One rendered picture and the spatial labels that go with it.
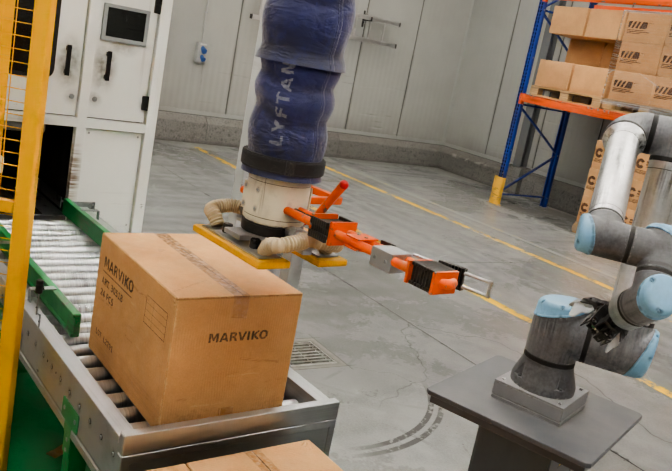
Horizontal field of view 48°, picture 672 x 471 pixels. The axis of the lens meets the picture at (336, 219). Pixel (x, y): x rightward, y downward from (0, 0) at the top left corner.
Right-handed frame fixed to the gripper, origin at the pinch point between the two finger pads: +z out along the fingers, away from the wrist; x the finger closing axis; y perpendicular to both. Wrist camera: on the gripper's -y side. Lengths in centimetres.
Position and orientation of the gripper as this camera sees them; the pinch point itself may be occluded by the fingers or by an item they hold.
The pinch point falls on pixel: (591, 324)
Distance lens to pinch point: 211.2
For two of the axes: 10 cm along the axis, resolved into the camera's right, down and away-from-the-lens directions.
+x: 6.7, 7.2, -1.5
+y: -7.2, 6.0, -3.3
